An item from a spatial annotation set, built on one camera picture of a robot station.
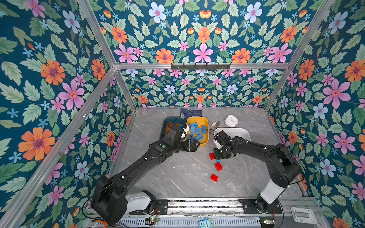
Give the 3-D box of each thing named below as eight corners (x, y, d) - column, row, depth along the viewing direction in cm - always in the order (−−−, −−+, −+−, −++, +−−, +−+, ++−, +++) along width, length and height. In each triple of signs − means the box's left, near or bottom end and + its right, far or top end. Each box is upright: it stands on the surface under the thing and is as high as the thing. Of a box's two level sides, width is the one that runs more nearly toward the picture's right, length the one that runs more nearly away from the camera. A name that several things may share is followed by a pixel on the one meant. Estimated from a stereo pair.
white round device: (222, 124, 111) (223, 121, 108) (228, 116, 116) (229, 113, 113) (233, 130, 107) (234, 127, 104) (239, 121, 113) (240, 118, 110)
